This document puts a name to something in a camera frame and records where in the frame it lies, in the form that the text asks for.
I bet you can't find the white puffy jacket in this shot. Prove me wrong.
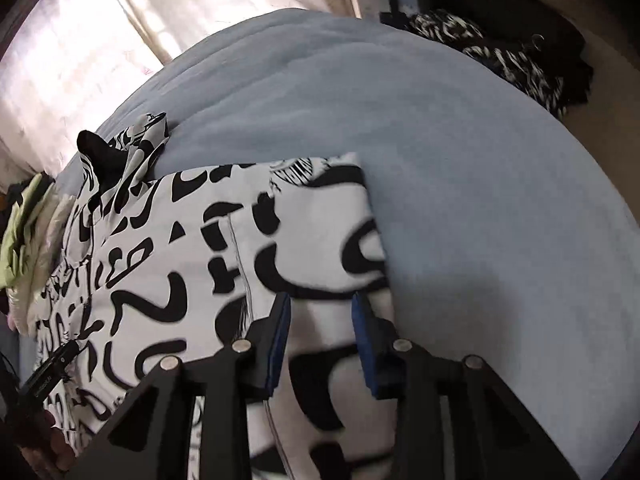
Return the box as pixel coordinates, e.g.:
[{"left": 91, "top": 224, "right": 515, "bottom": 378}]
[{"left": 10, "top": 192, "right": 76, "bottom": 333}]

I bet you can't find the light green garment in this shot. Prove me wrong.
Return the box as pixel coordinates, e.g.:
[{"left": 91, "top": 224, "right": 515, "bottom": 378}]
[{"left": 0, "top": 174, "right": 56, "bottom": 288}]

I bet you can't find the blue bed blanket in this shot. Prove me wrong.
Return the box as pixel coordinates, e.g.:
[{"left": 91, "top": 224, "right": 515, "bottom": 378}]
[{"left": 0, "top": 7, "right": 636, "bottom": 480}]

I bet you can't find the black bag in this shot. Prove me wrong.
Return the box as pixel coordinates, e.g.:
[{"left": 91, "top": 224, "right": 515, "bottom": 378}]
[{"left": 360, "top": 0, "right": 596, "bottom": 106}]

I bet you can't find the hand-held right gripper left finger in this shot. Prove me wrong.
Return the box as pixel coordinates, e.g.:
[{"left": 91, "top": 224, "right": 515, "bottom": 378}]
[{"left": 65, "top": 291, "right": 292, "bottom": 480}]

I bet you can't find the black white patterned shirt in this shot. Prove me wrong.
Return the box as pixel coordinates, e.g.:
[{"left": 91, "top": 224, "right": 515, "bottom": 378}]
[{"left": 35, "top": 112, "right": 401, "bottom": 480}]

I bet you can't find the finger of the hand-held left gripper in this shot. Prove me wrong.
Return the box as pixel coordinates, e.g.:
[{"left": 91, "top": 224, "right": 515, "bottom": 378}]
[{"left": 52, "top": 341, "right": 82, "bottom": 362}]

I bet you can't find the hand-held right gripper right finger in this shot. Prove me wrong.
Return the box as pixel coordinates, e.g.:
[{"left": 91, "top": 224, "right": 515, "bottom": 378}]
[{"left": 351, "top": 291, "right": 583, "bottom": 480}]

